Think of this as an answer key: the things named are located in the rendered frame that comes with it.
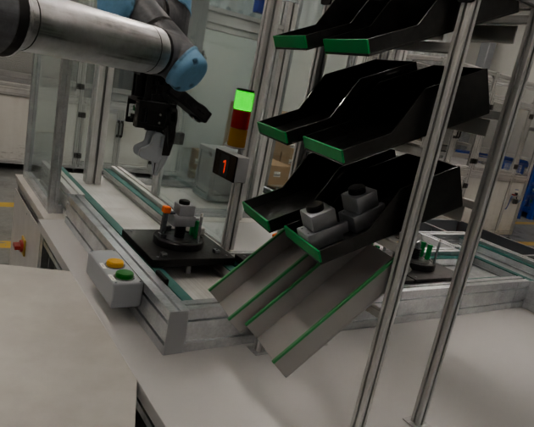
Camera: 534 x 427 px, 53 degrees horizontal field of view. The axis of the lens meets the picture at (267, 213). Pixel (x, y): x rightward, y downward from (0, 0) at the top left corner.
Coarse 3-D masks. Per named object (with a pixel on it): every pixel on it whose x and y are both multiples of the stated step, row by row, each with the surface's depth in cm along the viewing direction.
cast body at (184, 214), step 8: (184, 200) 145; (176, 208) 144; (184, 208) 143; (192, 208) 144; (176, 216) 143; (184, 216) 144; (192, 216) 145; (176, 224) 143; (184, 224) 144; (192, 224) 146
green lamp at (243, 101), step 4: (236, 92) 142; (240, 92) 141; (244, 92) 140; (248, 92) 141; (236, 96) 142; (240, 96) 141; (244, 96) 141; (248, 96) 141; (252, 96) 142; (236, 100) 142; (240, 100) 141; (244, 100) 141; (248, 100) 141; (252, 100) 142; (236, 104) 142; (240, 104) 141; (244, 104) 141; (248, 104) 142; (252, 104) 143; (236, 108) 142; (240, 108) 141; (244, 108) 141; (248, 108) 142
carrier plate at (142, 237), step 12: (132, 240) 144; (144, 240) 145; (204, 240) 155; (144, 252) 136; (156, 252) 137; (168, 252) 139; (180, 252) 140; (192, 252) 142; (204, 252) 144; (228, 252) 148; (156, 264) 132; (168, 264) 134; (180, 264) 136; (192, 264) 138; (204, 264) 140; (216, 264) 142
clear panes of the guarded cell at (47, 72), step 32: (96, 0) 221; (288, 0) 269; (320, 0) 259; (288, 96) 278; (32, 128) 220; (128, 128) 245; (32, 160) 218; (64, 160) 234; (128, 160) 250; (288, 160) 277
